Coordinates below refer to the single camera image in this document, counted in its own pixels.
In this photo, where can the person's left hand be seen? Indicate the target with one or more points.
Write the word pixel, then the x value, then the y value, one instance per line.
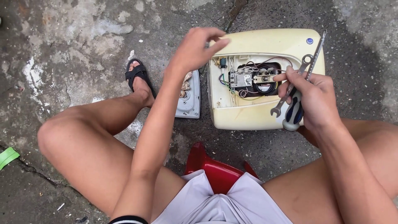
pixel 194 49

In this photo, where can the red plastic stool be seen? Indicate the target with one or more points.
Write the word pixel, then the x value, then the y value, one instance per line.
pixel 217 172

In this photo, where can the black white sleeve cuff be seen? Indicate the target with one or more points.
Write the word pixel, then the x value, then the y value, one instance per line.
pixel 128 220

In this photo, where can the white shorts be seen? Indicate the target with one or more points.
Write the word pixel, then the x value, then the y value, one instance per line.
pixel 217 205

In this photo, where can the person's right hand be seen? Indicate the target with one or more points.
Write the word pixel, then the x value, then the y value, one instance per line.
pixel 314 99

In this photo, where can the silver combination wrench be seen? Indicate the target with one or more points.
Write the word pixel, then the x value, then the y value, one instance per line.
pixel 290 87

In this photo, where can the green plastic scrap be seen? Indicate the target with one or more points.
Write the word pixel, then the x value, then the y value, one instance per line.
pixel 7 157

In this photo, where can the black sandal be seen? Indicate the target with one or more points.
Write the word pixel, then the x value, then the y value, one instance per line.
pixel 138 76

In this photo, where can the dirty rag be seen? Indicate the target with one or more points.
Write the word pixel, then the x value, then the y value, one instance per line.
pixel 186 84

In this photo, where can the grey plastic cover panel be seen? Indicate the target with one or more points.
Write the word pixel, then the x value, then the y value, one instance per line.
pixel 190 96

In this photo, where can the cream water heater body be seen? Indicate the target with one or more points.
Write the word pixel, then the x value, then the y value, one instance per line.
pixel 264 77

